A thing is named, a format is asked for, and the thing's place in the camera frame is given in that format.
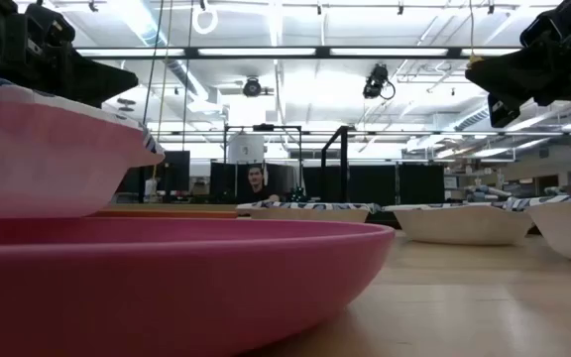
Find pink plastic plate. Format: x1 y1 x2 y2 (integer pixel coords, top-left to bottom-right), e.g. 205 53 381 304
0 216 397 357

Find black monitor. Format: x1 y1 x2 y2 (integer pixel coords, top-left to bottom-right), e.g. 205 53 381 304
116 150 191 194

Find black partition panels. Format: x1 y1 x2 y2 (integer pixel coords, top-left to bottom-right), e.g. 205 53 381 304
209 161 446 205

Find black round ceiling spotlight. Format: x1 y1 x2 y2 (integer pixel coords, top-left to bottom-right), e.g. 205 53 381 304
242 75 264 98

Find white cylindrical tank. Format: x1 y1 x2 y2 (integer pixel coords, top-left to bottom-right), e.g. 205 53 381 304
226 132 267 166

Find person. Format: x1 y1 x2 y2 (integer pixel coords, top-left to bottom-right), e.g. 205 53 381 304
237 165 282 204

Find black overhead bar with lights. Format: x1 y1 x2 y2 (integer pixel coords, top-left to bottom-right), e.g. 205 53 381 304
73 46 523 60

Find black hanging cable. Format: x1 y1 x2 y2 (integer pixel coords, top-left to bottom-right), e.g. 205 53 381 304
140 0 166 128

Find yellow hanging rope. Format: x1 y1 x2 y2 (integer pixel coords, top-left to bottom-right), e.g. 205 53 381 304
151 0 174 180

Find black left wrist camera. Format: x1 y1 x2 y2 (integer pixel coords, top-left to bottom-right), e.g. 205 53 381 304
17 2 77 51

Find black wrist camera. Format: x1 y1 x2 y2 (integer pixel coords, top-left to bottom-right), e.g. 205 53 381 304
519 0 571 49
17 2 77 51

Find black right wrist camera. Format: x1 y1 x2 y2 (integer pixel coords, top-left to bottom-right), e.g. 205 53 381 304
519 0 571 49

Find white cable ring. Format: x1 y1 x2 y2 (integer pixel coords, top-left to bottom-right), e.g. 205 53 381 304
190 0 220 36

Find black ceiling camera with cable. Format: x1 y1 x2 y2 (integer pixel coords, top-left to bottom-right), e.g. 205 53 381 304
362 62 397 101

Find black background rig frame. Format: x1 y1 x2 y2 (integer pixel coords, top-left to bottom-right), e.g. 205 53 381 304
223 123 303 166

